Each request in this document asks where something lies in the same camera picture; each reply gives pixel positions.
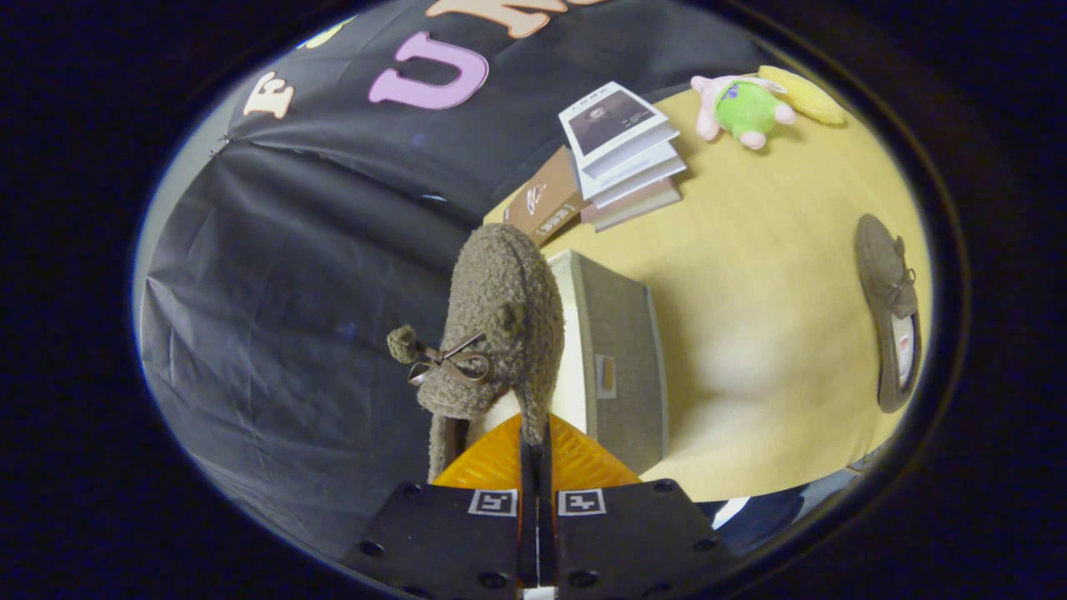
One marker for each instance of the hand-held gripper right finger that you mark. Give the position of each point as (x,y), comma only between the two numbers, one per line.
(633,533)

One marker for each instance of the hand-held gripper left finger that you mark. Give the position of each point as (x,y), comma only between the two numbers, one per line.
(442,533)

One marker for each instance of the grey fabric storage box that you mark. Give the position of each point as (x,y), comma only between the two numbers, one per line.
(625,333)

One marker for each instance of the brown fuzzy shoe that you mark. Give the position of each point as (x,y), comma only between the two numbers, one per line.
(884,275)
(508,300)

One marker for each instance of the black backdrop cloth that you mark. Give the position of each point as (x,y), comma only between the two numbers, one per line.
(292,292)

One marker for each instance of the mauve book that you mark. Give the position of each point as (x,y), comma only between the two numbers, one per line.
(633,212)

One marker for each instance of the brown book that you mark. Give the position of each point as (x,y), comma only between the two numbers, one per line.
(546,200)

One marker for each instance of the plain white book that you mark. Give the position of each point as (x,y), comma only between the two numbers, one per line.
(638,179)

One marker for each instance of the white portrait cover book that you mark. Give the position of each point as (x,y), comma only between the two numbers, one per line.
(613,121)

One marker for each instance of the green and pink plush toy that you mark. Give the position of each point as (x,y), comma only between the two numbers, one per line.
(746,108)

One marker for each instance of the yellow plush toy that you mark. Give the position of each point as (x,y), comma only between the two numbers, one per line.
(804,96)

